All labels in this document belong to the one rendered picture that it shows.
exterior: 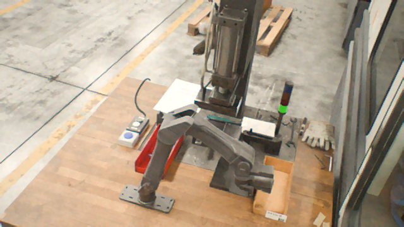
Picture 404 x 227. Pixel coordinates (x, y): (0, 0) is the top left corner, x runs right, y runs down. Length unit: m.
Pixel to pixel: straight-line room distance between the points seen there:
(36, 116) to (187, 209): 2.17
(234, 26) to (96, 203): 0.80
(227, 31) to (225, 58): 0.10
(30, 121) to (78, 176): 1.82
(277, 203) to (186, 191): 0.35
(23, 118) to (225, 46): 2.31
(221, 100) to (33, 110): 2.25
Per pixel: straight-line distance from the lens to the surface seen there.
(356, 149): 1.76
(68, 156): 1.66
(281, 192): 1.55
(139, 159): 1.55
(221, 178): 1.52
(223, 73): 1.43
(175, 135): 1.13
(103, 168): 1.59
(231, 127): 1.66
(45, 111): 3.42
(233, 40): 1.36
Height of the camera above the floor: 2.04
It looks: 38 degrees down
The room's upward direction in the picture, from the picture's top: 7 degrees clockwise
